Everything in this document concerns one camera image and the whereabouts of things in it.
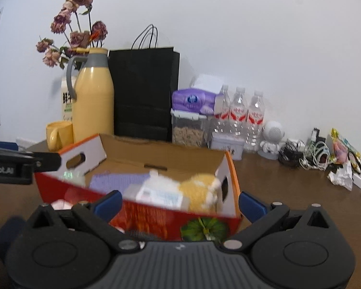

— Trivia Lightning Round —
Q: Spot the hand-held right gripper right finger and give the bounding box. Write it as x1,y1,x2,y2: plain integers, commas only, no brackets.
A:
223,191,331,249

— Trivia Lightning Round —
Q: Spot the dried rose bouquet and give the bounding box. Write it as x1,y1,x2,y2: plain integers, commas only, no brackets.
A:
35,0,109,70

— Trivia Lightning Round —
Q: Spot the orange cardboard box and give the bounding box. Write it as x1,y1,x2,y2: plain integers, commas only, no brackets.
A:
33,133,243,243

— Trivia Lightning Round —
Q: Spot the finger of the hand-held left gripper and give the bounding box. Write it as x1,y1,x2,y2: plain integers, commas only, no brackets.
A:
0,140,19,151
0,146,62,173

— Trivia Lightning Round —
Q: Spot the clear water bottle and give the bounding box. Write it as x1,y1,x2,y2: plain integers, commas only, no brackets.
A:
229,87,249,139
212,85,232,136
244,90,265,152

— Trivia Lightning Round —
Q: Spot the colourful snack packet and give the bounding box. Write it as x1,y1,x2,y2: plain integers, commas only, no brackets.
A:
331,128,361,169

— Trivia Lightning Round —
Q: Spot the pink small packet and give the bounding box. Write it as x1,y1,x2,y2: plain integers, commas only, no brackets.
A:
52,200,76,210

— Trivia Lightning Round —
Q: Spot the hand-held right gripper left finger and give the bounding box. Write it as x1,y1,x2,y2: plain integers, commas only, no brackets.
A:
24,190,142,251

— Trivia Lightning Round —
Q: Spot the white labelled bottle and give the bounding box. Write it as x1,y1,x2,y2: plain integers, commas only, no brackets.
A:
135,170,184,208

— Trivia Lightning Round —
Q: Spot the black paper bag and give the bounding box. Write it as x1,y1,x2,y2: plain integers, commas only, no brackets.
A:
108,24,181,143

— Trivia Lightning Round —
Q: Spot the yellow thermos jug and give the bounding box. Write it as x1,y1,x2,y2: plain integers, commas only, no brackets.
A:
66,47,115,143

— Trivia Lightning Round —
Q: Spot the white cable tangle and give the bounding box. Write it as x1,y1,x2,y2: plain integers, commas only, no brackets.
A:
299,141,331,171

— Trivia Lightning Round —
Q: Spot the purple tissue pack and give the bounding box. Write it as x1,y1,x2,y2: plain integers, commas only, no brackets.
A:
171,74,225,115

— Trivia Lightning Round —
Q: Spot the crumpled white paper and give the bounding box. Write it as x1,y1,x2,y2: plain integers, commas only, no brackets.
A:
328,161,354,191

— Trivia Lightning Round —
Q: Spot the white robot-shaped speaker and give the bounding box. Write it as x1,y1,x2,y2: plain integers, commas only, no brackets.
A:
258,121,287,159

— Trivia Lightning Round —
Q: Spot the black cable tangle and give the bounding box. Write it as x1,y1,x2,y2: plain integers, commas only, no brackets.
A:
277,140,304,167

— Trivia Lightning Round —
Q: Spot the white milk carton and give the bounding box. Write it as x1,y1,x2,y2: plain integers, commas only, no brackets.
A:
61,77,77,122

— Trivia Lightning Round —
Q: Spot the yellow plush toy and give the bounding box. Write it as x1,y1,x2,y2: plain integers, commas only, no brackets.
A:
179,173,223,214

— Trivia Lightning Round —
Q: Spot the purple cloth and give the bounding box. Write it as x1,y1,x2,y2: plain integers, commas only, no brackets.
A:
89,173,149,195

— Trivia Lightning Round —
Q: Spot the dark blue clothing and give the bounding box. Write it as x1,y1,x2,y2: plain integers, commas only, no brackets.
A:
0,216,27,261

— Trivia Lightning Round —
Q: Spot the clear seed container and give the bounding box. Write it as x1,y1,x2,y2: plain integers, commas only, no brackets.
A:
170,108,209,147

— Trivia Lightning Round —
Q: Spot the lavender tin box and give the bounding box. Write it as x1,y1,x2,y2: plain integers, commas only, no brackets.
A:
209,132,245,161

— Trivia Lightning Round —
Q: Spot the yellow mug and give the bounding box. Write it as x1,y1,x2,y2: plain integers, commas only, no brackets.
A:
46,121,74,151

